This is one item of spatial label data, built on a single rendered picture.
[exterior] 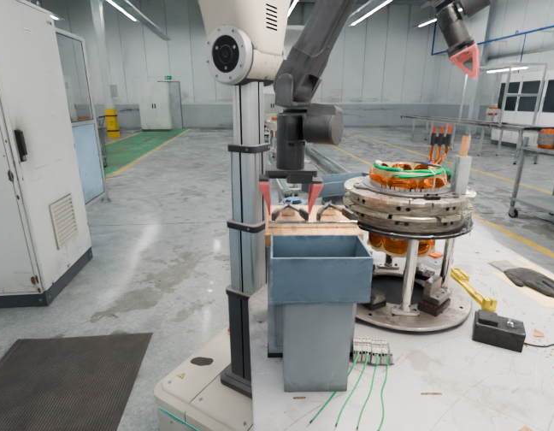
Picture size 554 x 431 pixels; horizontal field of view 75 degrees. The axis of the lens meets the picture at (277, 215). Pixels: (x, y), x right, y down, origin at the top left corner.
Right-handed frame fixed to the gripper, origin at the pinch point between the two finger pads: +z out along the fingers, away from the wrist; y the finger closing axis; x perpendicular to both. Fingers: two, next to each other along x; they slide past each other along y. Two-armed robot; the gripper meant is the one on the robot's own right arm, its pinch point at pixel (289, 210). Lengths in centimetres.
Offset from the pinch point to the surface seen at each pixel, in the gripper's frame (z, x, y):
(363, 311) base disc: 28.5, 6.1, 19.7
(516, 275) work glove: 29, 25, 72
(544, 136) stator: 12, 302, 286
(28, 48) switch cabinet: -52, 178, -153
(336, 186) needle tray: 3.6, 37.4, 17.2
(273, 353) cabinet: 29.7, -7.7, -3.5
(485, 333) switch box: 28, -4, 45
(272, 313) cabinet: 19.8, -7.6, -3.7
